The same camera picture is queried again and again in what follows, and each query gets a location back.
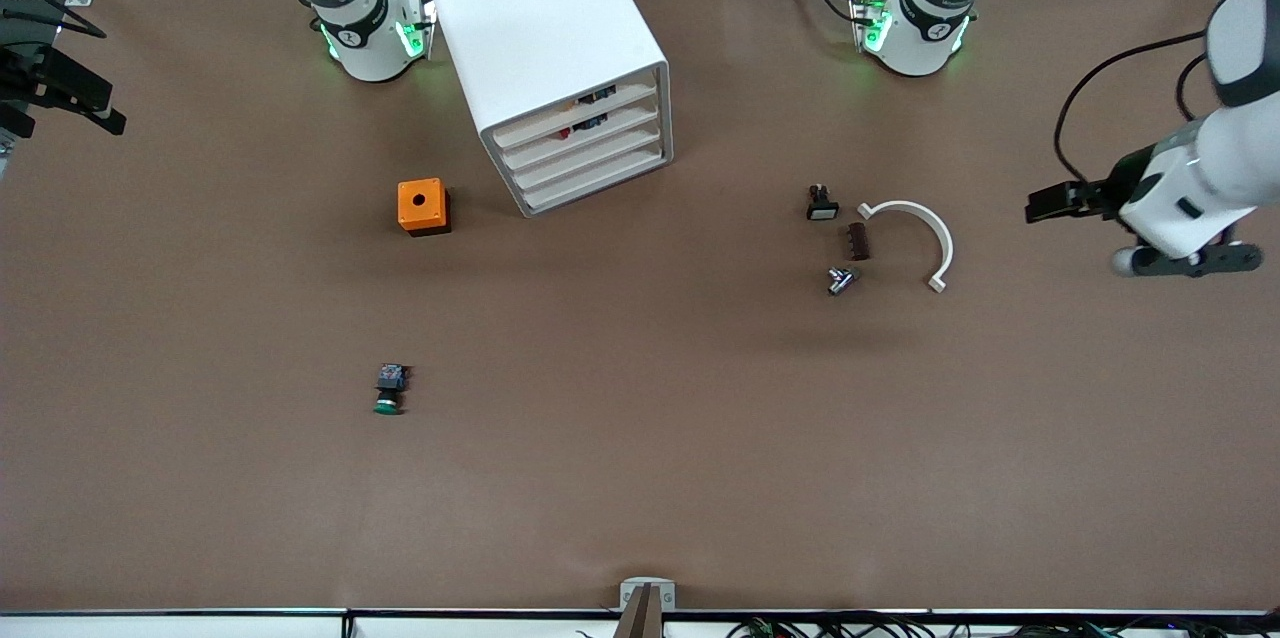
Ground black right camera cable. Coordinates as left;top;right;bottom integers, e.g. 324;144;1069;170
0;6;107;40

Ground grey camera pole mount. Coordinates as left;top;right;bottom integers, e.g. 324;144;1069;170
612;576;677;638

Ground black left camera cable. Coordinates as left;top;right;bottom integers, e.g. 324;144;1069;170
1053;30;1211;187

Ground orange button box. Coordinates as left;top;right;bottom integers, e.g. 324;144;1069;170
397;178;452;237

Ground brown table mat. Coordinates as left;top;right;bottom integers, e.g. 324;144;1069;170
0;0;1280;614

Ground green push button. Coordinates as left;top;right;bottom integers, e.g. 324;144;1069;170
373;363;409;416

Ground tangled black cables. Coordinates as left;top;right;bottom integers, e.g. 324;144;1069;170
725;613;1280;638

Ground black camera cable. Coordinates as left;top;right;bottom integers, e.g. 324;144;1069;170
0;6;107;40
1053;30;1211;187

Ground white curved bracket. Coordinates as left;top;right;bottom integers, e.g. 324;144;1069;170
857;200;955;294

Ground white tray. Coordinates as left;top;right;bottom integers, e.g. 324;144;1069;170
510;128;663;191

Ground white table edge rail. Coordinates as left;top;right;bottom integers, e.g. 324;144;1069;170
0;608;1280;638

